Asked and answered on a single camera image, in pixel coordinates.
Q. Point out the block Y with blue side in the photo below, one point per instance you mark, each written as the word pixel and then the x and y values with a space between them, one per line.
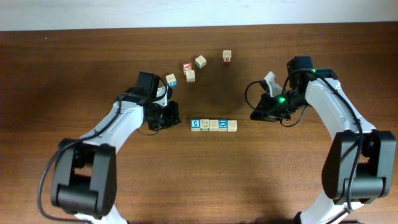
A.
pixel 171 80

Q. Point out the block with red bottom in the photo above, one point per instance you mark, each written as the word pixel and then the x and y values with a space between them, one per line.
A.
pixel 227 55

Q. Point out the blue 5 block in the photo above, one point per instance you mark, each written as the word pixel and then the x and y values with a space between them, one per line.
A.
pixel 195 125

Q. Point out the red A block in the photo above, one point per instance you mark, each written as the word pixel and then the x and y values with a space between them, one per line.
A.
pixel 187 68

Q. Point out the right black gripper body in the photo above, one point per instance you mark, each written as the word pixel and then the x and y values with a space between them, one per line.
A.
pixel 278 106

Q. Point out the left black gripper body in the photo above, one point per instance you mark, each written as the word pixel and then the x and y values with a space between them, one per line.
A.
pixel 164 116

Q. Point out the block with blue T side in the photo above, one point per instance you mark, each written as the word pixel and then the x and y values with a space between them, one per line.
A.
pixel 232 126

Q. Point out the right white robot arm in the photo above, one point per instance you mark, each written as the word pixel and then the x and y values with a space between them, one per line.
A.
pixel 358 168

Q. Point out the block with animal drawing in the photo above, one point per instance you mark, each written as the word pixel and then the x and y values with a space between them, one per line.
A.
pixel 204 124

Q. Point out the blue D block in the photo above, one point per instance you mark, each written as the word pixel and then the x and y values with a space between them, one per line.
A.
pixel 222 125

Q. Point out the block 5 with green side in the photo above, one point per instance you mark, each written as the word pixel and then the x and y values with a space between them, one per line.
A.
pixel 213 125

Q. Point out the block I with green R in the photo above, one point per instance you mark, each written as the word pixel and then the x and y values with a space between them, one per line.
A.
pixel 200 61

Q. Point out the block Z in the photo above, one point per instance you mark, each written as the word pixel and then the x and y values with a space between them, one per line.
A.
pixel 190 75

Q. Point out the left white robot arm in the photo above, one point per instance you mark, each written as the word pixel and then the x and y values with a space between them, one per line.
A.
pixel 85 176

